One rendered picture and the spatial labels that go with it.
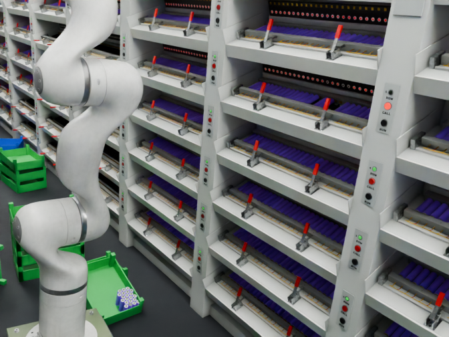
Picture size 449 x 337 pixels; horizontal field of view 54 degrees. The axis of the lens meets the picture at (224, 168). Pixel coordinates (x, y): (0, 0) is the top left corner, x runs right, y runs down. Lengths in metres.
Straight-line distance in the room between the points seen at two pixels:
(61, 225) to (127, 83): 0.39
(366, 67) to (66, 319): 1.01
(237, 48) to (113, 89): 0.68
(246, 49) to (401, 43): 0.55
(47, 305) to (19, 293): 0.97
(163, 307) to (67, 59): 1.39
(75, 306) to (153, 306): 0.84
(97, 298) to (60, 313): 0.80
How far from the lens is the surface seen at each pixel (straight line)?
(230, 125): 1.66
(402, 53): 1.15
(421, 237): 1.22
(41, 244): 1.13
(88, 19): 0.93
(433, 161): 1.15
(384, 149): 1.18
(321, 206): 1.34
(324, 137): 1.29
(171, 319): 2.00
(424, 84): 1.13
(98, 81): 0.94
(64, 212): 1.13
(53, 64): 0.91
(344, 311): 1.39
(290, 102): 1.44
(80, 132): 1.01
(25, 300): 2.18
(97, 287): 2.09
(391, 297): 1.32
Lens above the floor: 1.25
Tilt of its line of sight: 19 degrees down
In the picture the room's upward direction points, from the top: 5 degrees clockwise
